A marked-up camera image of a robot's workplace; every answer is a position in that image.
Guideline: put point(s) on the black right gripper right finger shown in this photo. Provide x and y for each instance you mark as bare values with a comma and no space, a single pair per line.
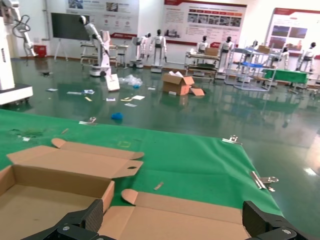
262,225

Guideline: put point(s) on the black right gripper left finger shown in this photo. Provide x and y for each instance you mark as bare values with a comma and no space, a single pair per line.
80,222

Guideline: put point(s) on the white industrial robot arm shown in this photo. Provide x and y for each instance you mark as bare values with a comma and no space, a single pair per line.
28,43

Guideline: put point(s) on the open brown cardboard box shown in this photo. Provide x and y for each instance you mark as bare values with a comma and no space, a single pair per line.
175,215
62,160

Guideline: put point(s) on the flat cardboard box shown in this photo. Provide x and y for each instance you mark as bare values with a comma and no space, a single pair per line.
263,49

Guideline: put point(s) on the red box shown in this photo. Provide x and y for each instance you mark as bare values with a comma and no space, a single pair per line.
40,50

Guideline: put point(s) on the small closed cardboard box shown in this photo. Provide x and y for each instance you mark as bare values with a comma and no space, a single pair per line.
211,51

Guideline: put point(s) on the small wood chip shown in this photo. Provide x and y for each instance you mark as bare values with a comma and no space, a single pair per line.
158,186

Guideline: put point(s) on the thin wooden stick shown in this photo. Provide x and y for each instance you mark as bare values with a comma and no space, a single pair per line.
65,131

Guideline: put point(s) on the green table cloth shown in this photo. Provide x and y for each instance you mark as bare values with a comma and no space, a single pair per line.
187,162

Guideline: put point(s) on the crumpled blue glove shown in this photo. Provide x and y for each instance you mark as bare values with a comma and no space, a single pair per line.
117,116

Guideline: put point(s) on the straight yellow paper strip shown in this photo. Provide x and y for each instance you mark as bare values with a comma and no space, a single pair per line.
88,99

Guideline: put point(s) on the small blue white card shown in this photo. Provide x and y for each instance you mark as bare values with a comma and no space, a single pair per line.
110,99

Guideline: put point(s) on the pale plastic sleeve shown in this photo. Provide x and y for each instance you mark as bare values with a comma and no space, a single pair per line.
130,105

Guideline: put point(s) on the long white paper strip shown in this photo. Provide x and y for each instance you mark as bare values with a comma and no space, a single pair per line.
74,93

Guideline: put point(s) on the angled yellow paper strip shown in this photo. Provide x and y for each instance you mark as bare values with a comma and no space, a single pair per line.
126,100

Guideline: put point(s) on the blue white leaflet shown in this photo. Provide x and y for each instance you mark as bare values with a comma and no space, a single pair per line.
88,91

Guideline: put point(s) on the light blue paper sheet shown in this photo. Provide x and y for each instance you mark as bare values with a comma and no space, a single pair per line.
51,89

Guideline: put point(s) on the white paper sheet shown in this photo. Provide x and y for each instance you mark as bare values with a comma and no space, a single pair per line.
138,97

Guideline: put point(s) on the white red carton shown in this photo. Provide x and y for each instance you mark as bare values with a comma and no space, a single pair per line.
112,83

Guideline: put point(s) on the small blue glove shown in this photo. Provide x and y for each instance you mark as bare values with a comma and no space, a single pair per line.
136,86

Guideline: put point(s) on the green covered table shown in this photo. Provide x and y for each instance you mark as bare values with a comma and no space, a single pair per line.
287,76

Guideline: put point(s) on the clear plastic bag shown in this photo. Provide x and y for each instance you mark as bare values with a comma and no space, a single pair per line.
130,80

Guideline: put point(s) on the black floor item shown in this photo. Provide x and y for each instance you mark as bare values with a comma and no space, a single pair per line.
45,73

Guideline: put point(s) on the blue plastic tray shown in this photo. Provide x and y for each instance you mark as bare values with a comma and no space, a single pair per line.
252,64

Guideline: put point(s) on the white humanoid robot leaning forward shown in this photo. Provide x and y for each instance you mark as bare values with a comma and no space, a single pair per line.
105,60

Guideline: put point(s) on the metal rack table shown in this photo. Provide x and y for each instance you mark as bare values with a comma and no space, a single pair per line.
87,58

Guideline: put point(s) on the large open cardboard carton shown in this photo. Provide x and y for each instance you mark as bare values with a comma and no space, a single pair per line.
172,86

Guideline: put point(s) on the metal shelf cart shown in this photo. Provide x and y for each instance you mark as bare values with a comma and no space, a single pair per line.
200,65

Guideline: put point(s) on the black round stool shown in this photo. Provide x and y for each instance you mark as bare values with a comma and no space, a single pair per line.
121,55

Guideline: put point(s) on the white packing material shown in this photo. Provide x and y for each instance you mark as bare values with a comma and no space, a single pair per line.
175,74

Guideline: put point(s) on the white machine cabinet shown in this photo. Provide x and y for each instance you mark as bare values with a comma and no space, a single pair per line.
6,62

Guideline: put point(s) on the black display screen on stand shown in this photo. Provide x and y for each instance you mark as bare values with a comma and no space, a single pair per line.
67,26

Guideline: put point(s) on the aluminium frame shelf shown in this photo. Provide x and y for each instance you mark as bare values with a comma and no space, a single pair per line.
237,50

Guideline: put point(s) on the white wall poster red logos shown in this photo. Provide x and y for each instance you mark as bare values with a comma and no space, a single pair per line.
95,22

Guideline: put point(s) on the white wall poster dark photos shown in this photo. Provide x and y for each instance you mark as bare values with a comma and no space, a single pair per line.
277,18

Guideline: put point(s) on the white wall poster photo row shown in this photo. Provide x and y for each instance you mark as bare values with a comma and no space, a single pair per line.
175,20

